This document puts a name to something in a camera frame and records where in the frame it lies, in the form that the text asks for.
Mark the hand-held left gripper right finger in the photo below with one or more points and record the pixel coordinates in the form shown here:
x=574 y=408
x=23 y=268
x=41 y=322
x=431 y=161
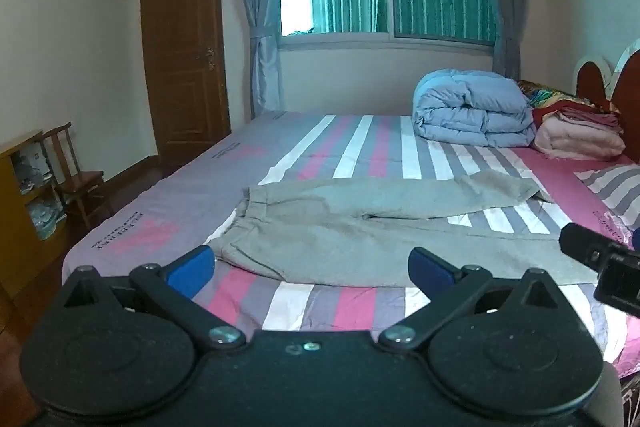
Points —
x=429 y=268

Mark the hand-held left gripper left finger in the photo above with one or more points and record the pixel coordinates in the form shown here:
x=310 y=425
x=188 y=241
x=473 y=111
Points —
x=191 y=266

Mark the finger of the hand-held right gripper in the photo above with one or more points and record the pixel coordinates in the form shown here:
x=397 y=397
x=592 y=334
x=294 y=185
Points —
x=580 y=242

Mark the grey pants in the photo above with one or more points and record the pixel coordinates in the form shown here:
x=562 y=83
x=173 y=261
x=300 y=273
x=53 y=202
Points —
x=325 y=232

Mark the grey striped pillow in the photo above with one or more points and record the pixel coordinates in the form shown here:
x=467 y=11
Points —
x=612 y=189

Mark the folded pink blanket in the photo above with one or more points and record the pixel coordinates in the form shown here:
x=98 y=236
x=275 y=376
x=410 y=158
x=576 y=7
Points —
x=580 y=137

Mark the folded red cloth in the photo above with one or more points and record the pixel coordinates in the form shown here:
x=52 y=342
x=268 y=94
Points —
x=575 y=113

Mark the wooden chair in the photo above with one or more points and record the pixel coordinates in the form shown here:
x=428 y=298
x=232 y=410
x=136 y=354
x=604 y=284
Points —
x=80 y=187

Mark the striped bed sheet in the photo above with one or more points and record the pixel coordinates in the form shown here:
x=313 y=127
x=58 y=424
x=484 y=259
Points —
x=350 y=142

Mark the pale patterned bundle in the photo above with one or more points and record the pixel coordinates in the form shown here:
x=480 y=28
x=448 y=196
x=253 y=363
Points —
x=47 y=217

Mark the red and white headboard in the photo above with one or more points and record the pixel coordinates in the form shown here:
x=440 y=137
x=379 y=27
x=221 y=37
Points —
x=592 y=82

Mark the folded light blue duvet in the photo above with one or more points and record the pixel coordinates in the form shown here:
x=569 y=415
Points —
x=470 y=112

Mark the yellow wooden shelf cabinet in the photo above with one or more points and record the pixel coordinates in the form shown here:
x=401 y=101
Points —
x=15 y=252

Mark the brown wooden door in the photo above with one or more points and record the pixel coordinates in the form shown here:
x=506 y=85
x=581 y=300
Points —
x=182 y=32

